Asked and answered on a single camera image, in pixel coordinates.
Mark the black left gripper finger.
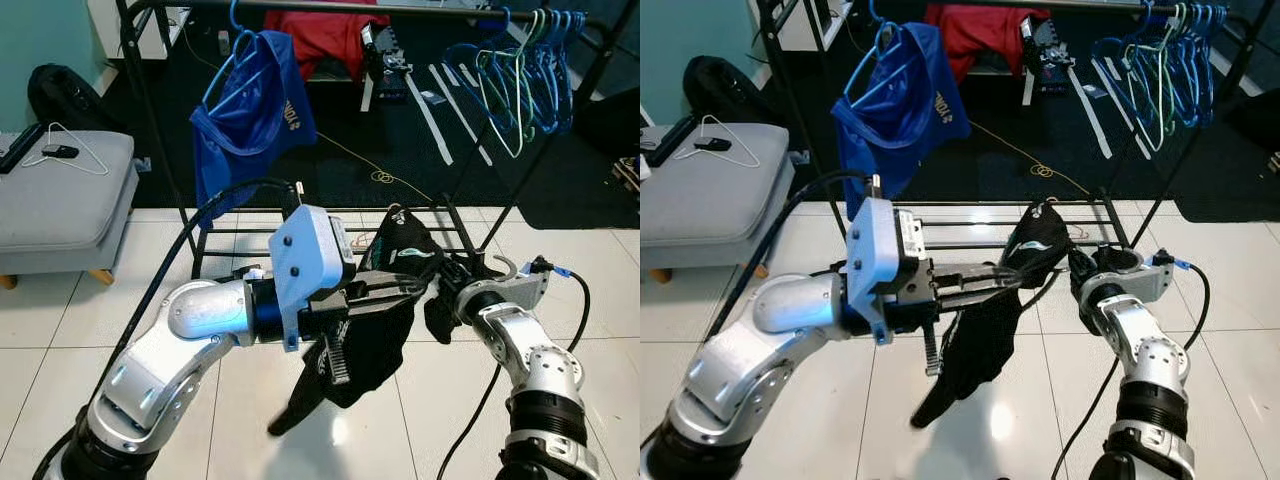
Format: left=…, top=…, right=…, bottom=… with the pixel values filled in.
left=938, top=262, right=1031, bottom=289
left=352, top=272, right=433, bottom=299
left=352, top=294, right=421, bottom=317
left=938, top=278, right=1021, bottom=306

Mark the light green plastic hanger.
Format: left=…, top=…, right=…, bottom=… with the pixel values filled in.
left=505, top=8, right=561, bottom=136
left=1150, top=3, right=1206, bottom=131
left=1122, top=3, right=1193, bottom=151
left=475, top=8, right=549, bottom=159

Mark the black crumpled garment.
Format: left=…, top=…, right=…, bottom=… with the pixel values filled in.
left=1095, top=245, right=1146, bottom=273

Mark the black rubber floor mat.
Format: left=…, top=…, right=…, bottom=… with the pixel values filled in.
left=100, top=0, right=641, bottom=231
left=760, top=0, right=1280, bottom=226

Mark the long white floor strip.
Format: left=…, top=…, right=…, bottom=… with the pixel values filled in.
left=405, top=70, right=454, bottom=167
left=430, top=63, right=494, bottom=167
left=1065, top=65, right=1114, bottom=161
left=1090, top=58, right=1153, bottom=161

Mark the blue shirt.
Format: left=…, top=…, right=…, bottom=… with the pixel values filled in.
left=190, top=30, right=319, bottom=226
left=832, top=22, right=971, bottom=221

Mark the black metal clothes rack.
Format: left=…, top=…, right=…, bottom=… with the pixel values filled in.
left=757, top=0, right=1280, bottom=251
left=118, top=0, right=641, bottom=281

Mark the black machine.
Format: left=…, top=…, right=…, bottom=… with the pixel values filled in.
left=1020, top=18, right=1076, bottom=99
left=360, top=25, right=413, bottom=103

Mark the grey upholstered ottoman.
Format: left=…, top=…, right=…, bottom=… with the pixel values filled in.
left=0, top=128, right=139, bottom=289
left=640, top=122, right=797, bottom=284

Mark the red cloth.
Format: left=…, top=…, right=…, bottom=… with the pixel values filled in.
left=265, top=8, right=391, bottom=83
left=925, top=3, right=1051, bottom=83

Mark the black flat device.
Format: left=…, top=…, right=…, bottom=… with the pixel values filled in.
left=645, top=115, right=699, bottom=168
left=0, top=123, right=47, bottom=174

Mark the black backpack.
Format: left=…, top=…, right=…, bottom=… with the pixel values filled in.
left=682, top=55, right=773, bottom=126
left=28, top=63, right=113, bottom=133

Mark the white shelf unit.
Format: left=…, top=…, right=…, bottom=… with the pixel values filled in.
left=748, top=0, right=856, bottom=53
left=88, top=0, right=193, bottom=61

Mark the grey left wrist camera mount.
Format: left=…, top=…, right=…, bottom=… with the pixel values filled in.
left=268, top=205, right=357, bottom=351
left=845, top=197, right=927, bottom=346

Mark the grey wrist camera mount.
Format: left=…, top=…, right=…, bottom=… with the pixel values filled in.
left=268, top=205, right=357, bottom=351
left=1098, top=260, right=1176, bottom=307
left=845, top=197, right=927, bottom=346
left=478, top=258, right=553, bottom=316

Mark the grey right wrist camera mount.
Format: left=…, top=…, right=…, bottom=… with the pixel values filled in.
left=1098, top=260, right=1176, bottom=307
left=478, top=258, right=553, bottom=316

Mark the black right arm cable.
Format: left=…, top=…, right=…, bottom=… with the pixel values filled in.
left=437, top=262, right=591, bottom=480
left=1050, top=252, right=1213, bottom=480

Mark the white wire hanger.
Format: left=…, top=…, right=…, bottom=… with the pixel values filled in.
left=22, top=122, right=109, bottom=178
left=672, top=114, right=763, bottom=169

